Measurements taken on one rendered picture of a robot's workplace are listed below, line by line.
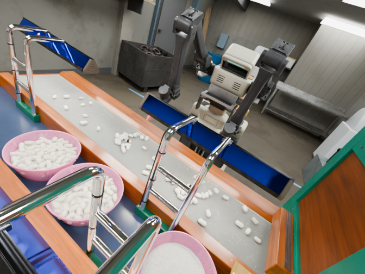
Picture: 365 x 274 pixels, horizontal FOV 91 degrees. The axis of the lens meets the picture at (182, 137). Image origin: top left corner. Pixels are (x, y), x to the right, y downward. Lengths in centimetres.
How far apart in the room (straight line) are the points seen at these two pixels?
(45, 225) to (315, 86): 649
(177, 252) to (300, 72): 614
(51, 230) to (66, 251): 8
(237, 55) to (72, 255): 124
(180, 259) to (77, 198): 43
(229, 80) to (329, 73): 538
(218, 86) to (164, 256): 109
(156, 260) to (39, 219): 39
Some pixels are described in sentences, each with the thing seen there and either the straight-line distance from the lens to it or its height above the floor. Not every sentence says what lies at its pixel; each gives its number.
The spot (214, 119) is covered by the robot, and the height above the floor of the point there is 86.
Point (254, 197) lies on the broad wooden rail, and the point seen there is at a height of 76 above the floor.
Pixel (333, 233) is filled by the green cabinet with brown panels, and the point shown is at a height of 103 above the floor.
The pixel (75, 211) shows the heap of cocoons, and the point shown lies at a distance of 79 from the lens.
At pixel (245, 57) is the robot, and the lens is 128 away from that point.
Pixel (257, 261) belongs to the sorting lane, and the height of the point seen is 74.
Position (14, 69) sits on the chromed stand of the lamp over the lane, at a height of 91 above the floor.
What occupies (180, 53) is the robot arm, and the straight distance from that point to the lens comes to 101.
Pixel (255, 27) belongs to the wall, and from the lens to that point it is 738.
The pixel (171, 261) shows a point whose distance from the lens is 73.
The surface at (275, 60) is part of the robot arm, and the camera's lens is 85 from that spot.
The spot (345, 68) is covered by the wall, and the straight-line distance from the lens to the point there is 664.
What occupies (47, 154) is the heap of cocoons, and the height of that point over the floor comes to 73.
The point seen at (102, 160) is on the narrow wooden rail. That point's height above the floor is 76.
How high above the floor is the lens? 139
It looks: 31 degrees down
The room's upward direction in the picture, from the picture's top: 22 degrees clockwise
